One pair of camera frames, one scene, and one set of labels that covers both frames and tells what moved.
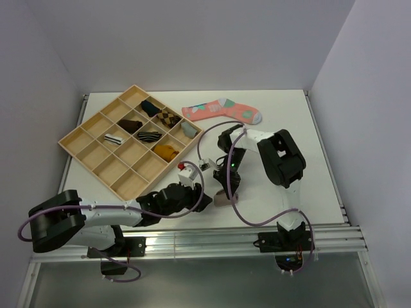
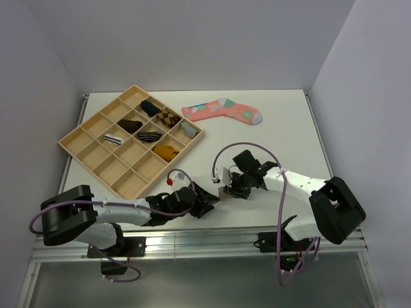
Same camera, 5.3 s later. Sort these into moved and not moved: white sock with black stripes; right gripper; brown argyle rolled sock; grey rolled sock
Moved: right gripper
Not moved: grey rolled sock; white sock with black stripes; brown argyle rolled sock
